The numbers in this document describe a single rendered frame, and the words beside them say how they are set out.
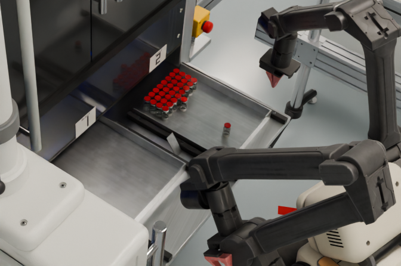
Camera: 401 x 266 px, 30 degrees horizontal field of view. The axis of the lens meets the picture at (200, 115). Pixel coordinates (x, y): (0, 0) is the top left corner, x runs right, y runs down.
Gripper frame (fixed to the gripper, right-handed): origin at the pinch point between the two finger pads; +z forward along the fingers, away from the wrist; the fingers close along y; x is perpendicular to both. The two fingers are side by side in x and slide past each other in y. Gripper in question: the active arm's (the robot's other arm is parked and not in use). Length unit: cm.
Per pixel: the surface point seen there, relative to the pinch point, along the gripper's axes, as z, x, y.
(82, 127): 7, 43, 36
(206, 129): 20.1, 10.6, 13.8
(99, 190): 20, 49, 24
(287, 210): 108, -44, -3
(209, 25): 7.5, -17.1, 32.9
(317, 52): 56, -84, 16
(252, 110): 20.1, -5.0, 7.0
